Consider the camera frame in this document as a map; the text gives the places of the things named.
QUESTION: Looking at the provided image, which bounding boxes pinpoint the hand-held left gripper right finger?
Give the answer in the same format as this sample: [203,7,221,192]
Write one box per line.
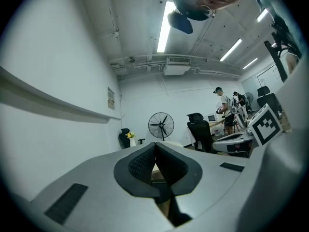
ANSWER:
[155,143,265,232]

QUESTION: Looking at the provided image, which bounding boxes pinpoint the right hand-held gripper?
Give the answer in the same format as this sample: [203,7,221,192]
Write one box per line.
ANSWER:
[212,57,309,232]

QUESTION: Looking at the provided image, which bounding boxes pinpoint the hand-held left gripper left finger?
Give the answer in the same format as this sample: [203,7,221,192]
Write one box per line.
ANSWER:
[30,143,175,232]

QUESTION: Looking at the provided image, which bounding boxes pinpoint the person's right forearm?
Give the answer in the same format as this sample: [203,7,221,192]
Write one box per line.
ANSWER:
[286,52,298,75]

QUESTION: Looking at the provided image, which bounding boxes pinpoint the black mesh office chair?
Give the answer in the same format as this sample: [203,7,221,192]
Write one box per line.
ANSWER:
[186,112,219,154]

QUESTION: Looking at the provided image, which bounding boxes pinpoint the small black standing fan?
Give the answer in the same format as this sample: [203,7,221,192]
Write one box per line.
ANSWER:
[243,92,254,113]

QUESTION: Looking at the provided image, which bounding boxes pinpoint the white vase yellow flowers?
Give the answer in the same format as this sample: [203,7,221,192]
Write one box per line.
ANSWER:
[125,131,137,148]

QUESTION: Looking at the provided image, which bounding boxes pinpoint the black headrest office chair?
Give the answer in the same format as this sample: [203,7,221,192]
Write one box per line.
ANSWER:
[256,86,283,117]

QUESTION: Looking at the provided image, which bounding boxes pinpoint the large black floor fan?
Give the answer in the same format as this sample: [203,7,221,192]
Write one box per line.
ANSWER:
[147,112,175,142]

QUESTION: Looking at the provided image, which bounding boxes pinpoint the whiteboard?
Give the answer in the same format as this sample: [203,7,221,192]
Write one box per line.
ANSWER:
[255,63,283,89]

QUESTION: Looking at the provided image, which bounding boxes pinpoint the long ceiling light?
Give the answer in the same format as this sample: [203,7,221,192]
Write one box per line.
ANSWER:
[242,58,259,70]
[156,0,177,53]
[256,8,269,23]
[219,38,243,62]

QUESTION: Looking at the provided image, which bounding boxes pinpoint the white ceiling air conditioner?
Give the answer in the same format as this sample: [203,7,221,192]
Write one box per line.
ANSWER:
[163,56,192,76]

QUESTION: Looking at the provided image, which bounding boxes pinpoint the person's dark shirt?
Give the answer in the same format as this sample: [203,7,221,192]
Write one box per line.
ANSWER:
[251,0,304,59]

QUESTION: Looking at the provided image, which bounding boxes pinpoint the wall notice sign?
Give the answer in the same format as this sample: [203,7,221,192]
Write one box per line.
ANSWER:
[107,86,115,111]

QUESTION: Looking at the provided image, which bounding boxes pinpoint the white wall ledge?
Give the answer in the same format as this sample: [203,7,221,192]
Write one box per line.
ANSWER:
[0,66,122,125]

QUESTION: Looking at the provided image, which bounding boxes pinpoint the black head-mounted camera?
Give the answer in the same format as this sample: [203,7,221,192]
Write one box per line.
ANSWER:
[167,10,194,35]

